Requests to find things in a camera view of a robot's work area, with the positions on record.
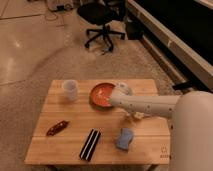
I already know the wooden table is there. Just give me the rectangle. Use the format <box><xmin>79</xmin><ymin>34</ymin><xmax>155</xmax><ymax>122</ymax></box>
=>
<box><xmin>25</xmin><ymin>80</ymin><xmax>170</xmax><ymax>165</ymax></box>

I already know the black office chair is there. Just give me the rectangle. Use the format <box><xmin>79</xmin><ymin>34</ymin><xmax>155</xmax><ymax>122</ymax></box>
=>
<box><xmin>77</xmin><ymin>0</ymin><xmax>125</xmax><ymax>52</ymax></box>

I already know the orange bowl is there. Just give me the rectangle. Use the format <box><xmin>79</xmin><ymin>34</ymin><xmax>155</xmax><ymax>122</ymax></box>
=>
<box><xmin>89</xmin><ymin>83</ymin><xmax>115</xmax><ymax>108</ymax></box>

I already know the black white striped box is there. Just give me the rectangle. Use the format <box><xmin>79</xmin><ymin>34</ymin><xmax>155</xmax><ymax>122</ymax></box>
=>
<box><xmin>79</xmin><ymin>129</ymin><xmax>101</xmax><ymax>161</ymax></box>

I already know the black box on floor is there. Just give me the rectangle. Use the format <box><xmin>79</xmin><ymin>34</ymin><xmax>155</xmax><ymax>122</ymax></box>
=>
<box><xmin>126</xmin><ymin>22</ymin><xmax>144</xmax><ymax>40</ymax></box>

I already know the blue sponge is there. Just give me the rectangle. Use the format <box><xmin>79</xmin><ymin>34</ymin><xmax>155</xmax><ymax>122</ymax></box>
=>
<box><xmin>116</xmin><ymin>128</ymin><xmax>134</xmax><ymax>151</ymax></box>

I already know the white plastic cup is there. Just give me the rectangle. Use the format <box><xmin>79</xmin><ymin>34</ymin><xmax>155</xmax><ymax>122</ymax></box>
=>
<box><xmin>62</xmin><ymin>80</ymin><xmax>78</xmax><ymax>101</ymax></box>

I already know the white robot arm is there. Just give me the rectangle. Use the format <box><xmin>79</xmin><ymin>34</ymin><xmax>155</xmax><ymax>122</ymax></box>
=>
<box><xmin>109</xmin><ymin>83</ymin><xmax>213</xmax><ymax>171</ymax></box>

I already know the red snack wrapper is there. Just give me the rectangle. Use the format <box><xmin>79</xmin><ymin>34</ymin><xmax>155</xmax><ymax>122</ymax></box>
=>
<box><xmin>46</xmin><ymin>121</ymin><xmax>69</xmax><ymax>136</ymax></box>

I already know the long white bench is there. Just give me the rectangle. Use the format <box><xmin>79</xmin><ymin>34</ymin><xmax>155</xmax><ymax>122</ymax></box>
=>
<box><xmin>125</xmin><ymin>0</ymin><xmax>213</xmax><ymax>92</ymax></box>

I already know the white device on floor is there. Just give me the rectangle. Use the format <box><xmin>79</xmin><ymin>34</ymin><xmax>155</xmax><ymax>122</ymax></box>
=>
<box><xmin>46</xmin><ymin>0</ymin><xmax>73</xmax><ymax>11</ymax></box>

